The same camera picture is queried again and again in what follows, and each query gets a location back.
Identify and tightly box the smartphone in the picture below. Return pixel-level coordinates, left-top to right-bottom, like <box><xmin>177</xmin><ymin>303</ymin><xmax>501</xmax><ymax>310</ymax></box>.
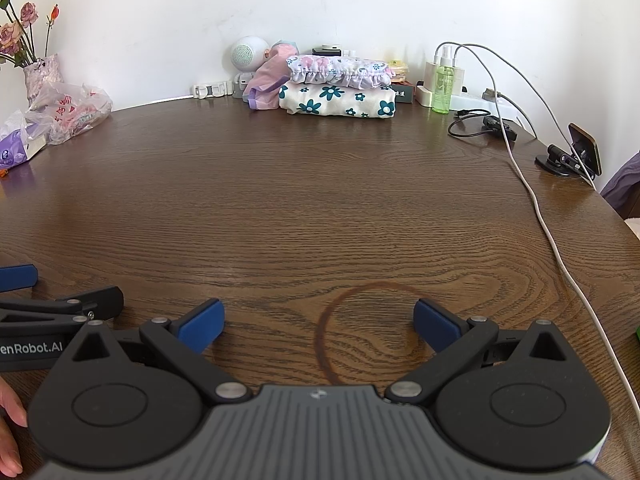
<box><xmin>568</xmin><ymin>122</ymin><xmax>602</xmax><ymax>177</ymax></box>

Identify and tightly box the black cable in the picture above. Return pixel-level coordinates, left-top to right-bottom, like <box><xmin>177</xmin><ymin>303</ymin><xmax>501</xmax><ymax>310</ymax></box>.
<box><xmin>447</xmin><ymin>110</ymin><xmax>518</xmax><ymax>143</ymax></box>

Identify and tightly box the white charging cable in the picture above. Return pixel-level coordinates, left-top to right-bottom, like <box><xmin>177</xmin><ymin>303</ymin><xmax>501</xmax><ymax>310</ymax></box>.
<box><xmin>435</xmin><ymin>42</ymin><xmax>598</xmax><ymax>191</ymax></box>

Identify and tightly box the purple jacket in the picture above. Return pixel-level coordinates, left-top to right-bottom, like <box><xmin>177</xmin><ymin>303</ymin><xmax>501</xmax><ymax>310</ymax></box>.
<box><xmin>600</xmin><ymin>150</ymin><xmax>640</xmax><ymax>221</ymax></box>

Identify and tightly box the dried rose bouquet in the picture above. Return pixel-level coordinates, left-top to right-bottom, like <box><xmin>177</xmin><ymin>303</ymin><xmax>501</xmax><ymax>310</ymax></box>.
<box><xmin>0</xmin><ymin>0</ymin><xmax>61</xmax><ymax>68</ymax></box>

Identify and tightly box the patterned flower vase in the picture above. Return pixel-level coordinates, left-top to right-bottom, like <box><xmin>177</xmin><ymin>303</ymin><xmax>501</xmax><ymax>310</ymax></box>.
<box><xmin>23</xmin><ymin>53</ymin><xmax>65</xmax><ymax>108</ymax></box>

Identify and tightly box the long white cable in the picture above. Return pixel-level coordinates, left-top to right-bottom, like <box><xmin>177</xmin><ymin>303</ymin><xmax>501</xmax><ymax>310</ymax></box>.
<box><xmin>452</xmin><ymin>42</ymin><xmax>640</xmax><ymax>413</ymax></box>

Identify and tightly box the person's left hand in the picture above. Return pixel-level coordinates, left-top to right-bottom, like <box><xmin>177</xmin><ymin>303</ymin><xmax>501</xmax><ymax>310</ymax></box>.
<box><xmin>0</xmin><ymin>377</ymin><xmax>28</xmax><ymax>477</ymax></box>

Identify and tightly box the folded pink ruffled cloth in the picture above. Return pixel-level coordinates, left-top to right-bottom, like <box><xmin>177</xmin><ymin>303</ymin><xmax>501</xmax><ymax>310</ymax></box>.
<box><xmin>286</xmin><ymin>55</ymin><xmax>396</xmax><ymax>88</ymax></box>

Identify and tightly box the black phone stand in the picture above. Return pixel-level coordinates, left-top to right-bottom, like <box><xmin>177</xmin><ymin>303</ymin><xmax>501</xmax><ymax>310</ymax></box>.
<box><xmin>535</xmin><ymin>144</ymin><xmax>598</xmax><ymax>181</ymax></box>

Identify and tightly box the green spray bottle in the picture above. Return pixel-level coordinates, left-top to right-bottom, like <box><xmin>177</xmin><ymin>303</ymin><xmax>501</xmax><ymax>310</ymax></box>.
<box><xmin>433</xmin><ymin>46</ymin><xmax>453</xmax><ymax>113</ymax></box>

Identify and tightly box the clear plastic bag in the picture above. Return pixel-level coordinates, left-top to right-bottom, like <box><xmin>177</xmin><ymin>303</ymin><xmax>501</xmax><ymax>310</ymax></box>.
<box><xmin>25</xmin><ymin>82</ymin><xmax>113</xmax><ymax>146</ymax></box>

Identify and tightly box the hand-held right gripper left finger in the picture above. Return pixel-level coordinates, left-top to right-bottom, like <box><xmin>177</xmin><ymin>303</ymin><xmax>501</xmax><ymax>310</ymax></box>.
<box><xmin>65</xmin><ymin>298</ymin><xmax>251</xmax><ymax>406</ymax></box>

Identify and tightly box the white small power strip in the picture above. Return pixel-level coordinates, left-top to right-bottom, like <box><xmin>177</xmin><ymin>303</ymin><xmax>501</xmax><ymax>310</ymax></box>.
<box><xmin>191</xmin><ymin>81</ymin><xmax>233</xmax><ymax>98</ymax></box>

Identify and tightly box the folded teal flower cloth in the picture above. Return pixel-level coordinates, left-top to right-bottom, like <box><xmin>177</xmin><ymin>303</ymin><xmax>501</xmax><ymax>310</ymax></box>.
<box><xmin>278</xmin><ymin>81</ymin><xmax>397</xmax><ymax>118</ymax></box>

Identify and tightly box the white robot-shaped speaker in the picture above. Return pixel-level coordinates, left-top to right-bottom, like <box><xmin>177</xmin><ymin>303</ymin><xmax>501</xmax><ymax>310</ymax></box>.
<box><xmin>231</xmin><ymin>36</ymin><xmax>273</xmax><ymax>96</ymax></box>

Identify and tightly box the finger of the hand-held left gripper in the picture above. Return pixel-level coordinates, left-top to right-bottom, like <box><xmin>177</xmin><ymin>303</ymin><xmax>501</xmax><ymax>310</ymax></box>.
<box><xmin>0</xmin><ymin>266</ymin><xmax>39</xmax><ymax>293</ymax></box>
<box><xmin>0</xmin><ymin>286</ymin><xmax>124</xmax><ymax>330</ymax></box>

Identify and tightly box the purple tissue pack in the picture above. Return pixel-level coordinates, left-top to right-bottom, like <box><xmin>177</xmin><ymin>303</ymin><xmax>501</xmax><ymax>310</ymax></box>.
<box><xmin>0</xmin><ymin>110</ymin><xmax>51</xmax><ymax>171</ymax></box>

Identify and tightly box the pink and blue garment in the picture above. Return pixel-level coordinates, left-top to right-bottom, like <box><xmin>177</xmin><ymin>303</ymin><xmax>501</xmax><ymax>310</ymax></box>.
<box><xmin>243</xmin><ymin>40</ymin><xmax>301</xmax><ymax>110</ymax></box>

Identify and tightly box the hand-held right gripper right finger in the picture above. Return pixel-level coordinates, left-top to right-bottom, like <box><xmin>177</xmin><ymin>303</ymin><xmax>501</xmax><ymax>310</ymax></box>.
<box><xmin>386</xmin><ymin>298</ymin><xmax>571</xmax><ymax>405</ymax></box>

